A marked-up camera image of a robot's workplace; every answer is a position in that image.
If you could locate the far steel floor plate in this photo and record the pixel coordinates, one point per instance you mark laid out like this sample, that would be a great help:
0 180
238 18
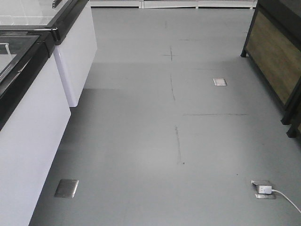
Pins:
219 82

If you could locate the steel floor plate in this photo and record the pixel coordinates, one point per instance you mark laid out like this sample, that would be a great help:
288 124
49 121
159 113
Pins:
219 82
66 188

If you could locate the far white chest freezer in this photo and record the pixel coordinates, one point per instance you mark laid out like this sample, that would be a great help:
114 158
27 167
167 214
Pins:
71 25

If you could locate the white chest freezer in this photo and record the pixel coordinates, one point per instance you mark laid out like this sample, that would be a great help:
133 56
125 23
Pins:
34 113
71 25

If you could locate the left steel floor plate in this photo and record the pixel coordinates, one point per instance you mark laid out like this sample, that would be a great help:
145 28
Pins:
66 188

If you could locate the near white chest freezer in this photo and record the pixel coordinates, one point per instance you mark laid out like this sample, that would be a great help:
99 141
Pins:
34 113

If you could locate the white shelf base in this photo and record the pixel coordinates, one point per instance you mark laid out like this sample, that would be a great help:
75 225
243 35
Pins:
143 4

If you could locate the white power plug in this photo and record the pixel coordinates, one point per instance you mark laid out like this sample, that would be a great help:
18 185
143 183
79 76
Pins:
264 189

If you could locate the open floor socket box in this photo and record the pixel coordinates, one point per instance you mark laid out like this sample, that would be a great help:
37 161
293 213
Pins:
254 184

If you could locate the black wooden display stand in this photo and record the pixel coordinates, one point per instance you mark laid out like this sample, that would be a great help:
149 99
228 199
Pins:
273 43

